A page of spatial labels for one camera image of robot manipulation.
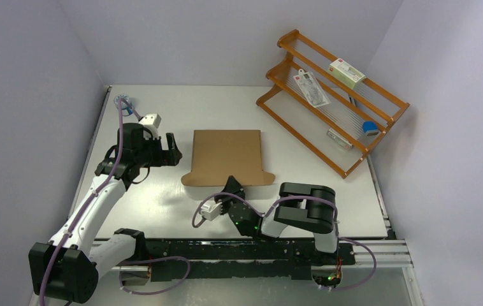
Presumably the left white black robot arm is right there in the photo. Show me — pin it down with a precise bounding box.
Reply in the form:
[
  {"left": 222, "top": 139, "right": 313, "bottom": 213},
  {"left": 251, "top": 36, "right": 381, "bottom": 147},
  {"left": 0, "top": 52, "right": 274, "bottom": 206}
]
[{"left": 28, "top": 123, "right": 182, "bottom": 305}]

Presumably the small silver packaged item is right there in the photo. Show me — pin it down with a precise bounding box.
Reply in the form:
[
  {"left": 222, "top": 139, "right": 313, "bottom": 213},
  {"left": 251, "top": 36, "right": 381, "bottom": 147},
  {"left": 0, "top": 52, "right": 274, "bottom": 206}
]
[{"left": 326, "top": 128, "right": 352, "bottom": 150}]

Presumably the white green product box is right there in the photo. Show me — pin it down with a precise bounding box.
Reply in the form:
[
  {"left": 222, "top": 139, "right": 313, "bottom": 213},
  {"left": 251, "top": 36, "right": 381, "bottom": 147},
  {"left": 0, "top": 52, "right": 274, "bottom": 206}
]
[{"left": 328, "top": 58, "right": 366, "bottom": 90}]

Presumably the blue white eraser block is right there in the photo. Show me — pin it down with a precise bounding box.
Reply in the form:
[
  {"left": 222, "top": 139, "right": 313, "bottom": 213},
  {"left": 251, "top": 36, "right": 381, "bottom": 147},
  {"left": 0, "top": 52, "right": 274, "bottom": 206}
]
[{"left": 362, "top": 121, "right": 380, "bottom": 137}]

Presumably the small blue white jar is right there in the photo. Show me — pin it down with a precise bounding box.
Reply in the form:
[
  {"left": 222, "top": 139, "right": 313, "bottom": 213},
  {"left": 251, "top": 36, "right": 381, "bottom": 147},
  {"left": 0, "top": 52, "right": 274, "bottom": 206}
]
[{"left": 113, "top": 94, "right": 134, "bottom": 117}]

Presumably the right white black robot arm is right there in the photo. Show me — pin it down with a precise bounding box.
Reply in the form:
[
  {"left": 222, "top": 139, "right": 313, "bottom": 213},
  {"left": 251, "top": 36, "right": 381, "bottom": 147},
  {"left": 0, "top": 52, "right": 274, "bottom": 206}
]
[{"left": 213, "top": 175, "right": 340, "bottom": 264}]

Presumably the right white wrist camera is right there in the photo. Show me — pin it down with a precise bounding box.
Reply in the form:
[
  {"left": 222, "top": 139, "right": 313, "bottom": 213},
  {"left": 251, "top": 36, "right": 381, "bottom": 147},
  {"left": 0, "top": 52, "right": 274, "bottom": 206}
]
[{"left": 199, "top": 201, "right": 222, "bottom": 221}]

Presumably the orange wooden rack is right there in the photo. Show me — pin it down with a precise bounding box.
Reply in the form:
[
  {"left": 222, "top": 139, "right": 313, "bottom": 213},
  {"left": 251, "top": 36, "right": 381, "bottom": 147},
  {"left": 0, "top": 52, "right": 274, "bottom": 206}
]
[{"left": 256, "top": 29, "right": 409, "bottom": 179}]

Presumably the brown cardboard box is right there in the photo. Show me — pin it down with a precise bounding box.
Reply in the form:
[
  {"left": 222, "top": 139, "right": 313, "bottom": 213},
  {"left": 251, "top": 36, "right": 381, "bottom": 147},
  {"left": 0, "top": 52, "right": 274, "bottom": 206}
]
[{"left": 181, "top": 129, "right": 275, "bottom": 187}]

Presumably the clear plastic blister package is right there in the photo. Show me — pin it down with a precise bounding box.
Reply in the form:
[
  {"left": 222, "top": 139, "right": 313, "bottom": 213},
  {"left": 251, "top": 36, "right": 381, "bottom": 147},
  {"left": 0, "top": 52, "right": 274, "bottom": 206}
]
[{"left": 293, "top": 69, "right": 331, "bottom": 108}]

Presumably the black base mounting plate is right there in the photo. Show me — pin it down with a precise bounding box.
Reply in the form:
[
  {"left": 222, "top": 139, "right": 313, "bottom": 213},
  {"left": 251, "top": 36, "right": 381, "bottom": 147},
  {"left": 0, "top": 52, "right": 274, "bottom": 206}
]
[{"left": 122, "top": 238, "right": 356, "bottom": 282}]

